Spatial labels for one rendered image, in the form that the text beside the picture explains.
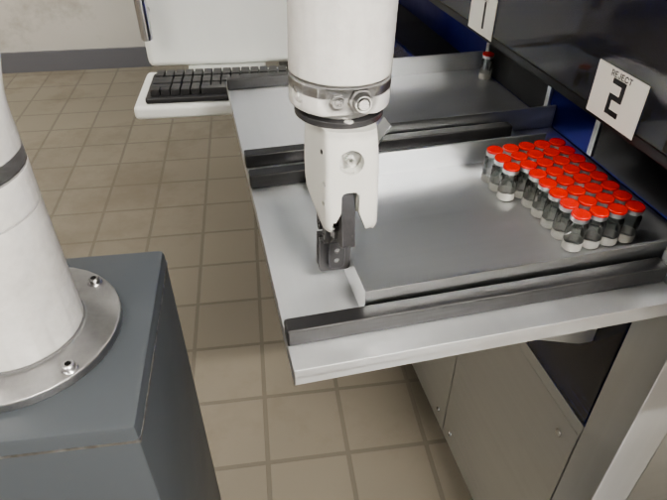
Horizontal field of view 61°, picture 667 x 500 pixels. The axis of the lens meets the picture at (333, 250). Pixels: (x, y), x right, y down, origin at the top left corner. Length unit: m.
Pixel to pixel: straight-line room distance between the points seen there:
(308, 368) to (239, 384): 1.14
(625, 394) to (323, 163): 0.49
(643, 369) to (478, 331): 0.25
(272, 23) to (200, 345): 0.94
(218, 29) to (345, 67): 0.97
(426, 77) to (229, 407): 0.99
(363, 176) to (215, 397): 1.23
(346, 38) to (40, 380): 0.39
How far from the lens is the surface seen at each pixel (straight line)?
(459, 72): 1.14
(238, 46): 1.40
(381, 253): 0.63
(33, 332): 0.57
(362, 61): 0.44
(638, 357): 0.75
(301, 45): 0.44
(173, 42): 1.41
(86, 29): 3.94
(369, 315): 0.53
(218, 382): 1.67
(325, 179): 0.47
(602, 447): 0.86
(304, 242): 0.65
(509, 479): 1.16
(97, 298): 0.64
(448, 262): 0.63
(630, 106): 0.70
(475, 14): 1.01
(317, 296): 0.58
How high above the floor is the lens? 1.27
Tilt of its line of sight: 38 degrees down
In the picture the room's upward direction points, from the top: straight up
